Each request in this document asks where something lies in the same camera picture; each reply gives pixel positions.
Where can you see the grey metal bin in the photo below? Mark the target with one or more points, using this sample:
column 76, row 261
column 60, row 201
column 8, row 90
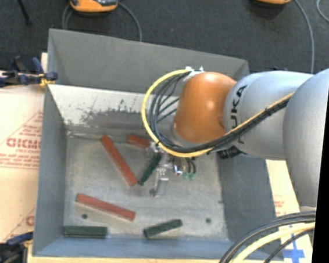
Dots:
column 107, row 63

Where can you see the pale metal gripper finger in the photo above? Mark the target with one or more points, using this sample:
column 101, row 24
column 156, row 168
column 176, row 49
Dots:
column 163, row 187
column 156, row 182

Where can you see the brown cardboard board red print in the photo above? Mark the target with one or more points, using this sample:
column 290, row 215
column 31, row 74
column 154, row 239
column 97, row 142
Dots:
column 12, row 129

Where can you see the dark green flat block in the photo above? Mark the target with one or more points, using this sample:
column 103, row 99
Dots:
column 149, row 170
column 162, row 228
column 85, row 231

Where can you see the short red-brown flat block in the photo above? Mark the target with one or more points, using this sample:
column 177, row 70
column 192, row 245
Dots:
column 137, row 141

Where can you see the long red-brown flat block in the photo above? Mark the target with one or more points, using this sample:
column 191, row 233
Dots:
column 104, row 207
column 119, row 160

